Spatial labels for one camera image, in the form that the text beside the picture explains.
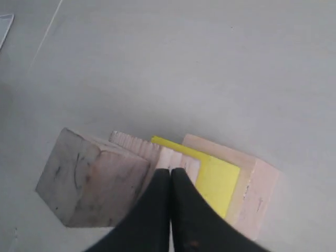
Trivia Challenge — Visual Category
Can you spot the medium wooden cube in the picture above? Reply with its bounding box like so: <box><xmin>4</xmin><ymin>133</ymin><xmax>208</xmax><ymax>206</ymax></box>
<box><xmin>109</xmin><ymin>131</ymin><xmax>200</xmax><ymax>190</ymax></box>

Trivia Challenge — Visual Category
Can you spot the yellow foam cube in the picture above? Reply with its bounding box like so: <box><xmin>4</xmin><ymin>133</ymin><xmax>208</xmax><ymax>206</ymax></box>
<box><xmin>151</xmin><ymin>135</ymin><xmax>240</xmax><ymax>218</ymax></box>

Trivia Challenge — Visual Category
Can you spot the small wooden cube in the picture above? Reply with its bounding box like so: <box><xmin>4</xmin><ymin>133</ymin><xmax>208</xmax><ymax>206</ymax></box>
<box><xmin>35</xmin><ymin>128</ymin><xmax>150</xmax><ymax>227</ymax></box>

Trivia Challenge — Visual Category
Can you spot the large wooden cube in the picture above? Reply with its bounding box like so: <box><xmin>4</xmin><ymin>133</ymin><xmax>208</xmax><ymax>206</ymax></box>
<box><xmin>182</xmin><ymin>134</ymin><xmax>279</xmax><ymax>241</ymax></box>

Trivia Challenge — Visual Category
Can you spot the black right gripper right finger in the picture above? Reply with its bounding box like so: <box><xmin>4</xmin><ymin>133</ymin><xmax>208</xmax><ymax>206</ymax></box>
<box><xmin>171</xmin><ymin>168</ymin><xmax>267</xmax><ymax>251</ymax></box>

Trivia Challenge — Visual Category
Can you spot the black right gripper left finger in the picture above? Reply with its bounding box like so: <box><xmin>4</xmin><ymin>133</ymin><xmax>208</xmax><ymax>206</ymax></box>
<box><xmin>87</xmin><ymin>169</ymin><xmax>170</xmax><ymax>251</ymax></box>

